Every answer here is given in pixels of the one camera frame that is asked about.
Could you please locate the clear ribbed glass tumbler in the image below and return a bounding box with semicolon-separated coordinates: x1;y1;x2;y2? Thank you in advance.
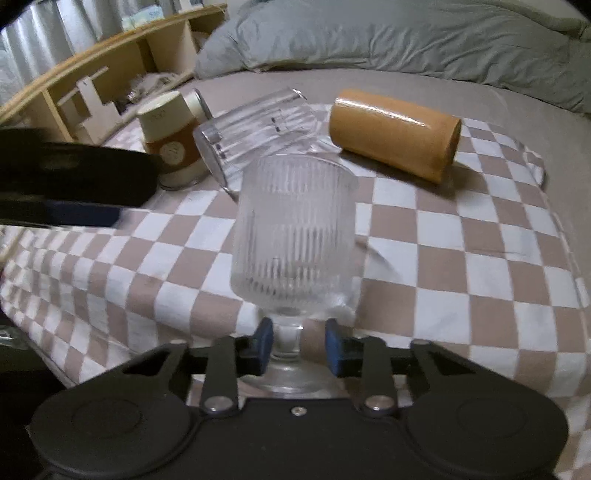
193;88;321;199

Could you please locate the cardboard piece on shelf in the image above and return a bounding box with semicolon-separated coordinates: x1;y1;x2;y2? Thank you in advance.
57;66;122;145

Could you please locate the orange-brown cylindrical cup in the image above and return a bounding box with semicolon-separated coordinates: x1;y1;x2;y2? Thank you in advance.
329;89;462;184

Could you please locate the wooden headboard shelf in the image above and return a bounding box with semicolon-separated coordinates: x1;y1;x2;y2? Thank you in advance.
1;4;226;142

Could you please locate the beige bed mattress sheet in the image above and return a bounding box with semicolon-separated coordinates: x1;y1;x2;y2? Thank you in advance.
179;69;590;249

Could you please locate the checkered beige white cloth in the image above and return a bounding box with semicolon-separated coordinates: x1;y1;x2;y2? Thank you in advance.
1;119;590;479

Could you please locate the ribbed clear stemmed glass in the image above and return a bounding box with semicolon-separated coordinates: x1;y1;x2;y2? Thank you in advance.
230;154;356;396

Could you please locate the cream steel-rimmed mug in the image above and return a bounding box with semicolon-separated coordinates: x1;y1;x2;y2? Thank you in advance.
184;89;213;123

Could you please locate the cream cup with brown sleeve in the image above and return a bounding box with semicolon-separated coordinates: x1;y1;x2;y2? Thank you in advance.
137;91;208;190

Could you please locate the grey duvet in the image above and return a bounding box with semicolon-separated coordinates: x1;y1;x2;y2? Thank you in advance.
194;1;590;114

